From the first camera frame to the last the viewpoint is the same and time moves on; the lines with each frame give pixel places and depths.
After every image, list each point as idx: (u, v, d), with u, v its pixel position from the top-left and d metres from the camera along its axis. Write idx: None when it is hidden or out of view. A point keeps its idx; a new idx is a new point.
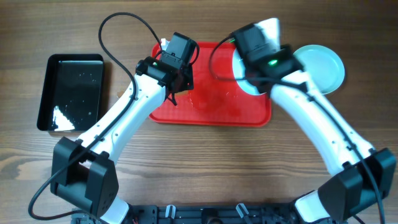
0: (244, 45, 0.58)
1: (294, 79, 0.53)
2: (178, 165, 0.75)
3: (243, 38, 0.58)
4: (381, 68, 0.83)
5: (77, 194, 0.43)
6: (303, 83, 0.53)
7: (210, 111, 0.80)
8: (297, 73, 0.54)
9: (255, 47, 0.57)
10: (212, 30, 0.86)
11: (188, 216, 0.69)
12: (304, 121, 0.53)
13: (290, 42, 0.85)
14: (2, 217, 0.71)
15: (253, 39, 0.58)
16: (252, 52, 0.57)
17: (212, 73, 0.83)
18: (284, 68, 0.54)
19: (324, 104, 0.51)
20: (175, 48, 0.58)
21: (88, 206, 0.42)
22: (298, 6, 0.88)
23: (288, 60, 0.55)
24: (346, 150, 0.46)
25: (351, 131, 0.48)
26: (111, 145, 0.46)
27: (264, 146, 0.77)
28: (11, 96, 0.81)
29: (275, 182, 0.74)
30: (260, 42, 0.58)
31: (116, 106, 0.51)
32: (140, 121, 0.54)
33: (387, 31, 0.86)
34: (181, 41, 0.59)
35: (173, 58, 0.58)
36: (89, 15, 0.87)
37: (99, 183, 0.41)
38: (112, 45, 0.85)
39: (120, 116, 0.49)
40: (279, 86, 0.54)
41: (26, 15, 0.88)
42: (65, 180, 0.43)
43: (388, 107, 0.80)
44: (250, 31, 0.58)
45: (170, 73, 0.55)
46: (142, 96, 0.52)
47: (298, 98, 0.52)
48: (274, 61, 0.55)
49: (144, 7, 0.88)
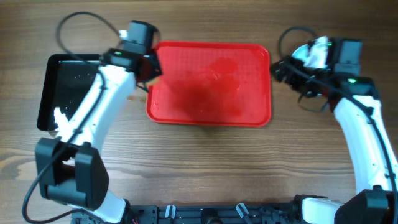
0: (344, 53, 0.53)
1: (364, 101, 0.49)
2: (178, 165, 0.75)
3: (348, 50, 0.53)
4: (381, 69, 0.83)
5: (68, 191, 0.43)
6: (370, 108, 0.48)
7: (210, 111, 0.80)
8: (369, 99, 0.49)
9: (345, 62, 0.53)
10: (212, 30, 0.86)
11: (188, 216, 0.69)
12: (353, 137, 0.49)
13: (289, 42, 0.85)
14: (2, 217, 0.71)
15: (347, 53, 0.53)
16: (340, 63, 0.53)
17: (212, 73, 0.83)
18: (359, 91, 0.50)
19: (382, 130, 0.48)
20: (135, 36, 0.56)
21: (83, 198, 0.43)
22: (298, 6, 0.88)
23: (366, 84, 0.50)
24: (384, 177, 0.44)
25: (395, 164, 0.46)
26: (91, 135, 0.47)
27: (264, 146, 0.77)
28: (10, 96, 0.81)
29: (275, 182, 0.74)
30: (352, 58, 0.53)
31: (88, 98, 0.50)
32: (114, 109, 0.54)
33: (388, 31, 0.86)
34: (139, 27, 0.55)
35: (134, 46, 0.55)
36: (90, 16, 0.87)
37: (87, 173, 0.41)
38: (112, 45, 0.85)
39: (94, 106, 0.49)
40: (347, 102, 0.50)
41: (26, 15, 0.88)
42: (53, 179, 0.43)
43: (388, 107, 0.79)
44: (352, 43, 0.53)
45: (135, 58, 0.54)
46: (112, 85, 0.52)
47: (359, 116, 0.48)
48: (352, 79, 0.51)
49: (143, 7, 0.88)
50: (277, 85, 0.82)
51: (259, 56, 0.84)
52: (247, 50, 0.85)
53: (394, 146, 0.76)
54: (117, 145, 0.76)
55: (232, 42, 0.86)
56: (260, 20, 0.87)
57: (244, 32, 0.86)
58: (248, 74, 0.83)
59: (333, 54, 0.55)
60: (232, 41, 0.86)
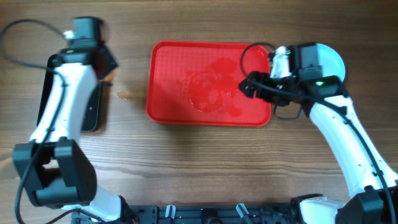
0: (305, 59, 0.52)
1: (336, 101, 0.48)
2: (178, 165, 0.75)
3: (307, 55, 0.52)
4: (381, 69, 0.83)
5: (58, 190, 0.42)
6: (342, 107, 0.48)
7: (210, 111, 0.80)
8: (339, 99, 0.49)
9: (308, 66, 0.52)
10: (212, 30, 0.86)
11: (188, 216, 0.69)
12: (335, 140, 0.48)
13: (290, 42, 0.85)
14: (3, 217, 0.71)
15: (308, 57, 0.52)
16: (303, 69, 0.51)
17: (212, 73, 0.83)
18: (328, 91, 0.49)
19: (360, 128, 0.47)
20: (83, 33, 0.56)
21: (75, 193, 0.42)
22: (298, 6, 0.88)
23: (334, 83, 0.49)
24: (372, 175, 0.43)
25: (380, 160, 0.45)
26: (64, 130, 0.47)
27: (264, 146, 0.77)
28: (10, 96, 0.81)
29: (276, 182, 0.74)
30: (313, 60, 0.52)
31: (53, 99, 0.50)
32: (81, 104, 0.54)
33: (388, 31, 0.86)
34: (83, 22, 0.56)
35: (84, 43, 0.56)
36: (90, 16, 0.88)
37: (71, 164, 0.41)
38: (112, 45, 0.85)
39: (60, 104, 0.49)
40: (319, 105, 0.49)
41: (27, 15, 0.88)
42: (41, 183, 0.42)
43: (388, 107, 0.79)
44: (309, 48, 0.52)
45: (89, 51, 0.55)
46: (73, 81, 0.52)
47: (336, 117, 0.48)
48: (319, 82, 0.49)
49: (144, 7, 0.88)
50: None
51: (259, 56, 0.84)
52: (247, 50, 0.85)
53: (395, 147, 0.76)
54: (118, 145, 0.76)
55: (232, 42, 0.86)
56: (260, 20, 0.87)
57: (244, 32, 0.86)
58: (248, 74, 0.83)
59: (294, 61, 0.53)
60: (232, 41, 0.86)
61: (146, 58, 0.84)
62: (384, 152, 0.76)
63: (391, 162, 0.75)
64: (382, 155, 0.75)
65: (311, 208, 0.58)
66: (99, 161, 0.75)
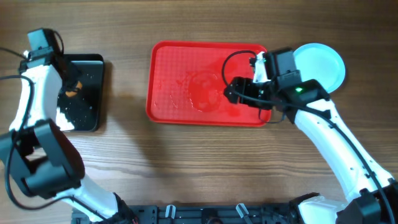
0: (280, 65, 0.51)
1: (318, 106, 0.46)
2: (178, 165, 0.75)
3: (282, 61, 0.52)
4: (381, 69, 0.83)
5: (45, 173, 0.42)
6: (326, 111, 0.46)
7: (210, 111, 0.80)
8: (321, 102, 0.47)
9: (285, 72, 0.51)
10: (212, 30, 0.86)
11: (188, 216, 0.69)
12: (323, 145, 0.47)
13: (289, 42, 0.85)
14: (2, 217, 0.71)
15: (284, 64, 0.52)
16: (282, 76, 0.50)
17: (212, 73, 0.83)
18: (309, 97, 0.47)
19: (346, 130, 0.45)
20: (38, 43, 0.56)
21: (61, 167, 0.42)
22: (298, 6, 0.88)
23: (313, 87, 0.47)
24: (365, 177, 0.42)
25: (370, 160, 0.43)
26: (40, 114, 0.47)
27: (264, 146, 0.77)
28: (10, 96, 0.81)
29: (276, 182, 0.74)
30: (291, 66, 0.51)
31: (23, 96, 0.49)
32: (54, 96, 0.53)
33: (388, 31, 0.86)
34: (38, 33, 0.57)
35: (41, 52, 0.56)
36: (90, 16, 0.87)
37: (50, 136, 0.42)
38: (112, 45, 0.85)
39: (32, 95, 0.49)
40: (302, 112, 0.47)
41: (26, 15, 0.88)
42: (27, 167, 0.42)
43: (388, 107, 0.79)
44: (283, 54, 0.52)
45: (47, 55, 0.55)
46: (39, 79, 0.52)
47: (320, 123, 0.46)
48: (300, 88, 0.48)
49: (143, 7, 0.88)
50: None
51: None
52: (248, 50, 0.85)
53: (395, 146, 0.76)
54: (117, 145, 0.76)
55: (232, 42, 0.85)
56: (260, 20, 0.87)
57: (244, 32, 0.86)
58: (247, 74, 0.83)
59: (271, 69, 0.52)
60: (232, 41, 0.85)
61: (146, 58, 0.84)
62: (384, 152, 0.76)
63: (391, 162, 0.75)
64: (382, 155, 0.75)
65: (308, 211, 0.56)
66: (98, 161, 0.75)
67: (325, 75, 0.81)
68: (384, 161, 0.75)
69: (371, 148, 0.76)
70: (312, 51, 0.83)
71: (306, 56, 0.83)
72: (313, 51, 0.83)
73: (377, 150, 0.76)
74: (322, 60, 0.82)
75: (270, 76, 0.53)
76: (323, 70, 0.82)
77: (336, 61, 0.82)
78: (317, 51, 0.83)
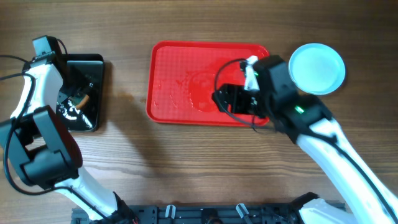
0: (274, 81, 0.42)
1: (323, 129, 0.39)
2: (178, 165, 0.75)
3: (278, 77, 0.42)
4: (380, 68, 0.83)
5: (42, 160, 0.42)
6: (332, 134, 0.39)
7: (210, 111, 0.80)
8: (326, 124, 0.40)
9: (282, 87, 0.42)
10: (212, 30, 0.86)
11: (188, 216, 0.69)
12: (333, 175, 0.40)
13: (290, 42, 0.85)
14: (4, 217, 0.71)
15: (280, 78, 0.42)
16: (277, 93, 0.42)
17: (212, 73, 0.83)
18: (311, 117, 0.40)
19: (356, 155, 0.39)
20: (42, 48, 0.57)
21: (60, 153, 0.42)
22: (298, 6, 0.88)
23: (314, 106, 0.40)
24: (384, 214, 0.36)
25: (386, 190, 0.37)
26: (41, 104, 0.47)
27: (264, 146, 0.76)
28: (10, 96, 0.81)
29: (276, 182, 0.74)
30: (286, 79, 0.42)
31: (23, 89, 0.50)
32: (54, 93, 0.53)
33: (388, 30, 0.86)
34: (41, 40, 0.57)
35: (45, 55, 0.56)
36: (90, 16, 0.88)
37: (50, 123, 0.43)
38: (112, 45, 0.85)
39: (32, 86, 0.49)
40: (307, 137, 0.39)
41: (26, 15, 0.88)
42: (25, 154, 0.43)
43: (388, 107, 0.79)
44: (278, 67, 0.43)
45: (50, 56, 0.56)
46: (40, 75, 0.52)
47: (328, 150, 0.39)
48: (300, 108, 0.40)
49: (144, 7, 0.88)
50: None
51: (259, 56, 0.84)
52: (248, 50, 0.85)
53: (395, 146, 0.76)
54: (118, 145, 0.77)
55: (232, 42, 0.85)
56: (260, 20, 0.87)
57: (244, 32, 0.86)
58: None
59: (264, 83, 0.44)
60: (232, 41, 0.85)
61: (146, 58, 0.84)
62: (384, 152, 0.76)
63: (391, 162, 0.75)
64: (382, 155, 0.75)
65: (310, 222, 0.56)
66: (98, 161, 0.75)
67: (325, 75, 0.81)
68: (383, 160, 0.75)
69: (371, 148, 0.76)
70: (311, 51, 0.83)
71: (306, 56, 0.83)
72: (313, 51, 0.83)
73: (377, 150, 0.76)
74: (321, 60, 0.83)
75: (263, 91, 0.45)
76: (323, 70, 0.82)
77: (336, 61, 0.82)
78: (316, 51, 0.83)
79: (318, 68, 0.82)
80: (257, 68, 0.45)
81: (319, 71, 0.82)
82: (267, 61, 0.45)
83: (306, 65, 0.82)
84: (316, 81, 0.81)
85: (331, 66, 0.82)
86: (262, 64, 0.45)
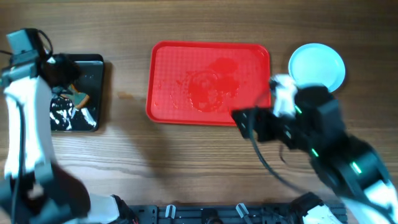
0: (320, 122, 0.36)
1: (380, 198, 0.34)
2: (178, 165, 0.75)
3: (328, 118, 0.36)
4: (381, 69, 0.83)
5: (48, 218, 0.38)
6: (388, 205, 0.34)
7: (210, 111, 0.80)
8: (383, 190, 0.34)
9: (331, 132, 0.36)
10: (212, 30, 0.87)
11: (188, 216, 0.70)
12: None
13: (290, 42, 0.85)
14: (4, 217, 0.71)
15: (331, 121, 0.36)
16: (326, 139, 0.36)
17: (212, 73, 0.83)
18: (370, 175, 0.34)
19: None
20: (22, 46, 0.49)
21: (68, 211, 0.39)
22: (298, 6, 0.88)
23: (369, 155, 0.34)
24: None
25: None
26: (37, 150, 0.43)
27: (264, 146, 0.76)
28: None
29: (276, 182, 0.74)
30: (339, 122, 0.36)
31: (13, 121, 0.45)
32: (47, 117, 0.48)
33: (388, 31, 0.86)
34: (19, 35, 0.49)
35: (25, 55, 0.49)
36: (90, 16, 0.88)
37: (53, 183, 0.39)
38: (112, 45, 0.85)
39: (23, 125, 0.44)
40: (360, 203, 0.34)
41: (27, 15, 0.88)
42: (30, 211, 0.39)
43: (388, 107, 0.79)
44: (328, 105, 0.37)
45: (33, 59, 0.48)
46: (27, 98, 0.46)
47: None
48: (356, 164, 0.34)
49: (144, 7, 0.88)
50: None
51: (259, 56, 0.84)
52: (248, 50, 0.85)
53: (395, 146, 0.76)
54: (118, 145, 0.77)
55: (232, 42, 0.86)
56: (260, 20, 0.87)
57: (244, 32, 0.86)
58: (249, 74, 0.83)
59: (313, 123, 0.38)
60: (232, 41, 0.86)
61: (146, 58, 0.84)
62: (384, 152, 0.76)
63: (391, 162, 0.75)
64: (382, 155, 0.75)
65: None
66: (98, 162, 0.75)
67: (325, 75, 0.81)
68: (384, 160, 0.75)
69: None
70: (311, 51, 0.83)
71: (306, 56, 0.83)
72: (313, 51, 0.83)
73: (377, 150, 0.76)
74: (322, 60, 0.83)
75: (305, 129, 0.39)
76: (323, 70, 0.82)
77: (336, 61, 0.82)
78: (316, 51, 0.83)
79: (318, 67, 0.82)
80: (303, 106, 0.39)
81: (319, 71, 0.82)
82: (312, 96, 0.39)
83: (306, 65, 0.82)
84: (316, 81, 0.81)
85: (331, 66, 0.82)
86: (309, 102, 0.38)
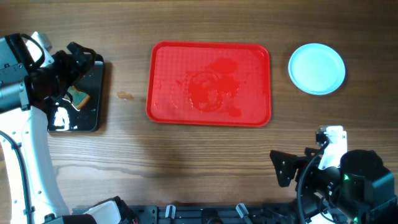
0: (369, 195, 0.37)
1: None
2: (178, 165, 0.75)
3: (378, 193, 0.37)
4: (380, 69, 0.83)
5: None
6: None
7: (210, 111, 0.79)
8: None
9: (382, 203, 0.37)
10: (212, 30, 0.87)
11: (188, 216, 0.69)
12: None
13: (290, 42, 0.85)
14: (3, 217, 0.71)
15: (380, 193, 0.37)
16: (372, 211, 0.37)
17: (212, 73, 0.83)
18: None
19: None
20: (5, 60, 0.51)
21: None
22: (298, 6, 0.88)
23: None
24: None
25: None
26: (45, 201, 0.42)
27: (264, 146, 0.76)
28: None
29: (275, 182, 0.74)
30: (388, 192, 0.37)
31: (10, 165, 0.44)
32: (47, 149, 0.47)
33: (388, 31, 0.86)
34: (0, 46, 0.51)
35: (9, 67, 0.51)
36: (90, 16, 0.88)
37: None
38: (112, 45, 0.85)
39: (25, 173, 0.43)
40: None
41: (27, 15, 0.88)
42: None
43: (388, 107, 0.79)
44: (381, 180, 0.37)
45: (22, 79, 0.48)
46: (22, 137, 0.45)
47: None
48: None
49: (144, 7, 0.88)
50: (277, 85, 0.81)
51: (259, 56, 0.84)
52: (247, 51, 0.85)
53: (394, 147, 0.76)
54: (118, 145, 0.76)
55: (232, 42, 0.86)
56: (260, 20, 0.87)
57: (244, 32, 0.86)
58: (249, 74, 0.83)
59: (357, 190, 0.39)
60: (232, 41, 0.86)
61: (146, 58, 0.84)
62: (384, 152, 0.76)
63: (391, 162, 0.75)
64: (382, 156, 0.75)
65: None
66: (98, 161, 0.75)
67: (325, 75, 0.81)
68: (383, 160, 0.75)
69: (371, 148, 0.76)
70: (311, 52, 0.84)
71: (305, 57, 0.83)
72: (313, 51, 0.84)
73: (377, 150, 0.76)
74: (321, 60, 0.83)
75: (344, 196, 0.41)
76: (322, 70, 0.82)
77: (335, 61, 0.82)
78: (316, 52, 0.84)
79: (318, 68, 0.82)
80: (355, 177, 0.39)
81: (319, 71, 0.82)
82: (367, 165, 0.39)
83: (306, 66, 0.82)
84: (316, 81, 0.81)
85: (332, 66, 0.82)
86: (367, 175, 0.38)
